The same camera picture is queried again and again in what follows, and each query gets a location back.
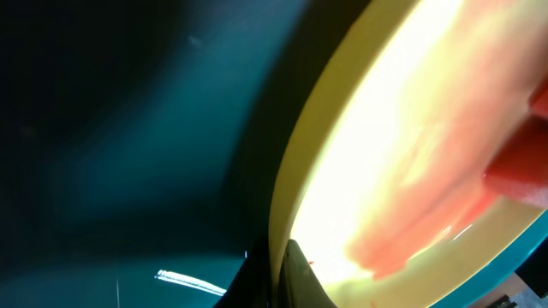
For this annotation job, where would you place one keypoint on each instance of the dark teal sponge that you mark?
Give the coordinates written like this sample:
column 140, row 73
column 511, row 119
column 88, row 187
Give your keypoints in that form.
column 519, row 170

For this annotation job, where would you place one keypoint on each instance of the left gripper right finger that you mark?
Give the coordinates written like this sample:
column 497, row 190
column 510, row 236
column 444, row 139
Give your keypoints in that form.
column 299, row 280

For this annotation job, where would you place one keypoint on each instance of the teal plastic tray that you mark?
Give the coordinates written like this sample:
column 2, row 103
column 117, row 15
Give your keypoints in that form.
column 141, row 141

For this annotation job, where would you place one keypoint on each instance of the yellow-green plate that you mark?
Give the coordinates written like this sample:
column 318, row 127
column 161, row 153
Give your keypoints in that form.
column 381, row 187

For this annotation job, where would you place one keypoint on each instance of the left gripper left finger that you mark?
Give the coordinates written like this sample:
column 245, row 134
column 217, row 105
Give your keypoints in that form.
column 251, row 286

